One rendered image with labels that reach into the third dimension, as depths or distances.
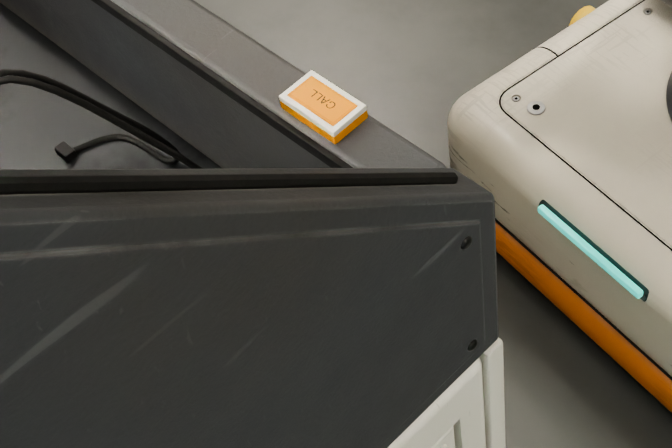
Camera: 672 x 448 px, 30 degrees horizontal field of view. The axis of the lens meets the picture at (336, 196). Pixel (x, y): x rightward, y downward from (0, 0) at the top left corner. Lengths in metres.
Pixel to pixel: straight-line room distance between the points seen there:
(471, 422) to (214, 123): 0.28
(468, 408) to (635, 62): 0.94
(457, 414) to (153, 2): 0.36
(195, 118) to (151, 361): 0.38
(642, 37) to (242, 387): 1.23
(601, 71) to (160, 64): 0.94
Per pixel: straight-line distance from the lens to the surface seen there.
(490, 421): 0.95
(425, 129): 2.06
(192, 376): 0.61
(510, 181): 1.66
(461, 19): 2.23
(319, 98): 0.79
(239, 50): 0.85
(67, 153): 0.98
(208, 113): 0.90
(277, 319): 0.63
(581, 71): 1.75
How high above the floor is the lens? 1.54
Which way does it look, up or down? 51 degrees down
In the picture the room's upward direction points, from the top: 11 degrees counter-clockwise
